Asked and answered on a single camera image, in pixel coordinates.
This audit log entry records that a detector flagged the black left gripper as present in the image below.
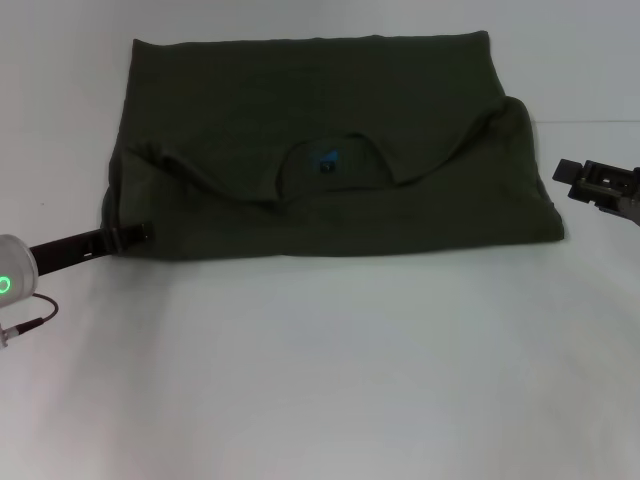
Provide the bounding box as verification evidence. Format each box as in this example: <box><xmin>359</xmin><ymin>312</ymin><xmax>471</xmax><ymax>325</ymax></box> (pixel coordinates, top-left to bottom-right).
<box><xmin>28</xmin><ymin>221</ymin><xmax>156</xmax><ymax>278</ymax></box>

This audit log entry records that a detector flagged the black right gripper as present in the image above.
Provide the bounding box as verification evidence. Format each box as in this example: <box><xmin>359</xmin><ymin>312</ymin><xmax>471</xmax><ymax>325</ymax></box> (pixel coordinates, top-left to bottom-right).
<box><xmin>551</xmin><ymin>158</ymin><xmax>640</xmax><ymax>225</ymax></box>

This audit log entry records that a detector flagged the dark green FREE! t-shirt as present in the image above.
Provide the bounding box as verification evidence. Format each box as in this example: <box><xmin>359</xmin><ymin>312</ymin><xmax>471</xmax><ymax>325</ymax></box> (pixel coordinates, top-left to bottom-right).
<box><xmin>98</xmin><ymin>30</ymin><xmax>567</xmax><ymax>265</ymax></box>

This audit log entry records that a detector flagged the left arm cable with connector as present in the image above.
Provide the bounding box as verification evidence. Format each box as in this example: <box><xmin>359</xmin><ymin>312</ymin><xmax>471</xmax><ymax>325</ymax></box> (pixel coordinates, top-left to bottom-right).
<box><xmin>0</xmin><ymin>293</ymin><xmax>61</xmax><ymax>352</ymax></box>

